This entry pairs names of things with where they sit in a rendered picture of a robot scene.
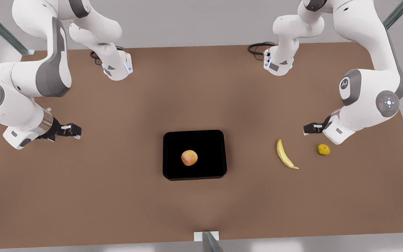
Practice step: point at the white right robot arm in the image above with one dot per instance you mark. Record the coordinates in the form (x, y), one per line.
(30, 77)

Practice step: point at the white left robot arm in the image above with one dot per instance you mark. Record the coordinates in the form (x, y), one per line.
(369, 84)

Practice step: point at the yellow-green round fruit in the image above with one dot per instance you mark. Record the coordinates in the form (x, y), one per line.
(323, 149)

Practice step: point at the yellow banana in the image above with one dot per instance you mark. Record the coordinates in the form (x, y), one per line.
(284, 155)

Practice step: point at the black rectangular tray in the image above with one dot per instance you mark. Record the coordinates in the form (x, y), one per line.
(194, 155)

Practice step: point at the orange-red apple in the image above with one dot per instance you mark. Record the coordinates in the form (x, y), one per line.
(189, 158)

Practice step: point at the silver frame post with foot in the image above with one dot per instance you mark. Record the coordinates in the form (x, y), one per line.
(209, 241)

